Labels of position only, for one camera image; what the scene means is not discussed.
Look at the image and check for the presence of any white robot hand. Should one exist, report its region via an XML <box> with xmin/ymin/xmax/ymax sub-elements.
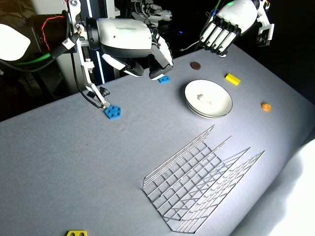
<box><xmin>96</xmin><ymin>17</ymin><xmax>174</xmax><ymax>81</ymax></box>
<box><xmin>198</xmin><ymin>0</ymin><xmax>258</xmax><ymax>58</ymax></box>

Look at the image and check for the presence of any white plate with smudge marks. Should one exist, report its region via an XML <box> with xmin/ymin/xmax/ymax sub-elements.
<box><xmin>184</xmin><ymin>79</ymin><xmax>233</xmax><ymax>117</ymax></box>

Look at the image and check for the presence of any plain white plate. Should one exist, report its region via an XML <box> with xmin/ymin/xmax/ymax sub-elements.
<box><xmin>185</xmin><ymin>97</ymin><xmax>232</xmax><ymax>119</ymax></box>

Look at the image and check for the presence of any white background gripper device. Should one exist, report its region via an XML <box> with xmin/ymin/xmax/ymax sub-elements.
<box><xmin>131</xmin><ymin>0</ymin><xmax>173</xmax><ymax>28</ymax></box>

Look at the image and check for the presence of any yellow rectangular block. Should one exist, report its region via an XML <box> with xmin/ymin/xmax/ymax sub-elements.
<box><xmin>224</xmin><ymin>73</ymin><xmax>242</xmax><ymax>87</ymax></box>

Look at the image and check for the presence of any blue pentagon block with holes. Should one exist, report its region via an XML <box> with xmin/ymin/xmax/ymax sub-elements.
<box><xmin>103</xmin><ymin>104</ymin><xmax>123</xmax><ymax>120</ymax></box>

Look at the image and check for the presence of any thin white cable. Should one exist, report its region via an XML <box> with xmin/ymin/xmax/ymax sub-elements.
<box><xmin>180</xmin><ymin>40</ymin><xmax>200</xmax><ymax>52</ymax></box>

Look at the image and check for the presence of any wire dish rack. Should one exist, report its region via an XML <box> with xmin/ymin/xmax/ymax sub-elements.
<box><xmin>142</xmin><ymin>124</ymin><xmax>266</xmax><ymax>234</ymax></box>

